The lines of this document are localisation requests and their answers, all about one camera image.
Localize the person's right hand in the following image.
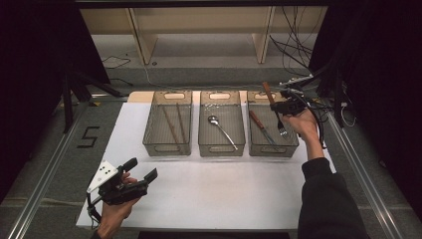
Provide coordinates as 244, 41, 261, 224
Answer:
282, 108, 320, 142

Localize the right hand-held gripper black cable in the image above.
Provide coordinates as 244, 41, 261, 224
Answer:
289, 88, 329, 149

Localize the person's left hand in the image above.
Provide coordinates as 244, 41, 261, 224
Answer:
97, 171, 138, 239

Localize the black cable bundle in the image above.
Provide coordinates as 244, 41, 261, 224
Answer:
269, 5, 321, 78

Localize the fork with wooden handle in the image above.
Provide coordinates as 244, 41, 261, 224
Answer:
262, 81, 289, 139

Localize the beige wooden shelf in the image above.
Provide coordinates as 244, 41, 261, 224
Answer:
79, 5, 329, 66

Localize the white table mat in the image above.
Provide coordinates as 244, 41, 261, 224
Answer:
75, 101, 337, 232

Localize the black metal beam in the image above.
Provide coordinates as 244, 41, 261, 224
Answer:
74, 0, 332, 9

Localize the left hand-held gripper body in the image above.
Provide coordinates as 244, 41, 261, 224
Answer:
86, 159, 149, 206

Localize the grey transparent plastic bin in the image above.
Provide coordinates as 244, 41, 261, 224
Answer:
246, 90, 301, 158
142, 90, 193, 157
197, 90, 247, 158

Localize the black metal stand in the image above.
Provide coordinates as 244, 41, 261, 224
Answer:
308, 59, 346, 129
60, 70, 124, 134

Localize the aluminium floor rail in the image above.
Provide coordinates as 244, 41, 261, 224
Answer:
325, 112, 405, 239
5, 100, 92, 239

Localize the knife with wooden handle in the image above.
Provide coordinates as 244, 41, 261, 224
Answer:
248, 110, 280, 149

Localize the white cable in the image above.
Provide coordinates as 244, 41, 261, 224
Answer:
340, 101, 356, 128

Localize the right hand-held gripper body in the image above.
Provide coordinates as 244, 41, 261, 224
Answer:
279, 74, 315, 117

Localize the silver metal spoon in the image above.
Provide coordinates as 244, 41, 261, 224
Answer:
207, 115, 240, 151

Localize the black floor cable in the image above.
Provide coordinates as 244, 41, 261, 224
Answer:
102, 54, 132, 71

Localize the black curtain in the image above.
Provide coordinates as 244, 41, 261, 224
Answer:
309, 0, 422, 213
0, 0, 111, 202

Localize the hand-held gripper black cable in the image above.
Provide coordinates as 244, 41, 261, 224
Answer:
289, 88, 329, 149
86, 191, 103, 231

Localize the left hand-held gripper black cable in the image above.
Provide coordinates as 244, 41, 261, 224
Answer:
86, 191, 103, 231

